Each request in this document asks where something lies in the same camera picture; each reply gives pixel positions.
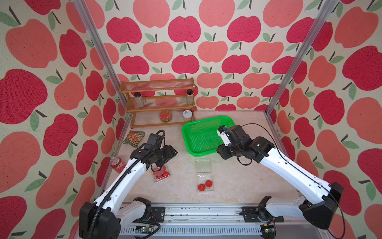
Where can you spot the red round tin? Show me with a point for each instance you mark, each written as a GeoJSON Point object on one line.
{"type": "Point", "coordinates": [165, 116]}

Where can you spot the soup seasoning packet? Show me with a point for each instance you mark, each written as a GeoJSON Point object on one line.
{"type": "Point", "coordinates": [134, 138]}

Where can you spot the clear clamshell container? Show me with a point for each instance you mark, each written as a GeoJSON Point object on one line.
{"type": "Point", "coordinates": [204, 173]}
{"type": "Point", "coordinates": [161, 174]}

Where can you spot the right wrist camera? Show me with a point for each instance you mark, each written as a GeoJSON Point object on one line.
{"type": "Point", "coordinates": [222, 133]}

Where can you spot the strawberry six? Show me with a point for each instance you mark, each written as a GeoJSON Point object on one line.
{"type": "Point", "coordinates": [201, 187]}

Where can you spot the right glass spice jar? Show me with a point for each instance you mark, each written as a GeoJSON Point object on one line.
{"type": "Point", "coordinates": [190, 97]}

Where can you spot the wooden three-tier shelf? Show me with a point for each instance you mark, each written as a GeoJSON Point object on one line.
{"type": "Point", "coordinates": [158, 96]}

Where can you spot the green plastic basket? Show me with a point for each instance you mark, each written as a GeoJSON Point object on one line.
{"type": "Point", "coordinates": [201, 137]}

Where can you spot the red soda can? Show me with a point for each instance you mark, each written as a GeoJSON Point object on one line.
{"type": "Point", "coordinates": [117, 164]}

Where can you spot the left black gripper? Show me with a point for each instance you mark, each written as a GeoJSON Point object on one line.
{"type": "Point", "coordinates": [171, 152]}

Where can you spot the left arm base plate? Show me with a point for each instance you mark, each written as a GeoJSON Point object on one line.
{"type": "Point", "coordinates": [157, 215]}

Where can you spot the aluminium front rail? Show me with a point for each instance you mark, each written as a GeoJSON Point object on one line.
{"type": "Point", "coordinates": [217, 221]}

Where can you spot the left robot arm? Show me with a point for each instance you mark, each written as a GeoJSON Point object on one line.
{"type": "Point", "coordinates": [105, 217]}

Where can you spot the right aluminium frame post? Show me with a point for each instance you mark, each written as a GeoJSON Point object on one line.
{"type": "Point", "coordinates": [323, 14]}

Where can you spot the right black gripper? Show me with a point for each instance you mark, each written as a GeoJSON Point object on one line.
{"type": "Point", "coordinates": [222, 153]}

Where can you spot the yellow pull-tab can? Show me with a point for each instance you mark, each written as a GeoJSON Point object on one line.
{"type": "Point", "coordinates": [187, 115]}

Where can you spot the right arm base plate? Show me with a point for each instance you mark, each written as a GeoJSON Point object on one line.
{"type": "Point", "coordinates": [261, 215]}

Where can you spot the strawberry eight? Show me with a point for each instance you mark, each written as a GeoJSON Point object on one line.
{"type": "Point", "coordinates": [208, 184]}

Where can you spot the left aluminium frame post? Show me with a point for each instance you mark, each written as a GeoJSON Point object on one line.
{"type": "Point", "coordinates": [86, 17]}

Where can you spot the aluminium frame post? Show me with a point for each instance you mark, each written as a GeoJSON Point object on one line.
{"type": "Point", "coordinates": [86, 17]}
{"type": "Point", "coordinates": [323, 14]}

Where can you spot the left glass spice jar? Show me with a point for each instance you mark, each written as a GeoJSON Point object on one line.
{"type": "Point", "coordinates": [139, 99]}

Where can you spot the glass spice jar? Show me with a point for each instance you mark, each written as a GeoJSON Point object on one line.
{"type": "Point", "coordinates": [139, 99]}
{"type": "Point", "coordinates": [190, 97]}

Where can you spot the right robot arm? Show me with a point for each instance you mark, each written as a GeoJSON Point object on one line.
{"type": "Point", "coordinates": [320, 199]}

